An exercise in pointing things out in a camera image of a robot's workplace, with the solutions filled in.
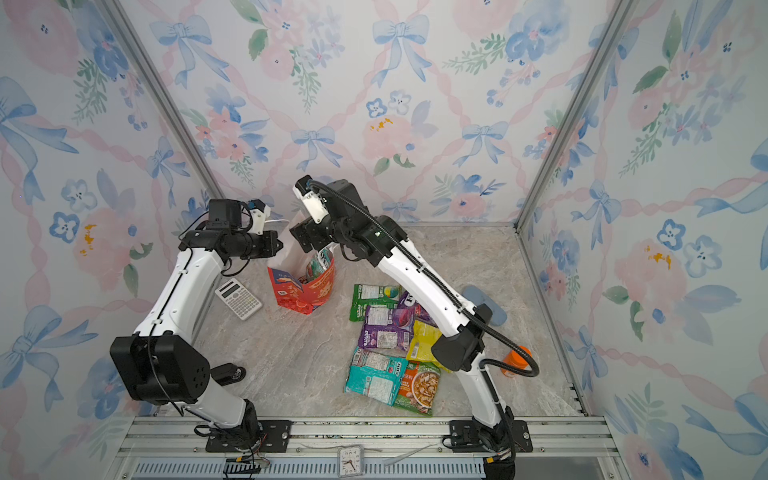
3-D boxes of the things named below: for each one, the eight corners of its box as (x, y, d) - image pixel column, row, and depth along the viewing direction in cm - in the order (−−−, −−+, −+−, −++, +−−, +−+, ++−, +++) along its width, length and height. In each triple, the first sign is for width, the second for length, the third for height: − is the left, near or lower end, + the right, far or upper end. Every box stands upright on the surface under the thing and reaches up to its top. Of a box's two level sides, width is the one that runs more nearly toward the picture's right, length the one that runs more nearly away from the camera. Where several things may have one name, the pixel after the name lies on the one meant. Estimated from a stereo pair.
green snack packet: (350, 321, 96) (349, 316, 93) (353, 289, 104) (352, 284, 101) (401, 321, 96) (402, 316, 94) (400, 290, 104) (401, 284, 101)
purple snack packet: (358, 346, 91) (357, 341, 88) (364, 309, 99) (364, 303, 95) (412, 352, 90) (412, 346, 87) (414, 314, 98) (415, 308, 94)
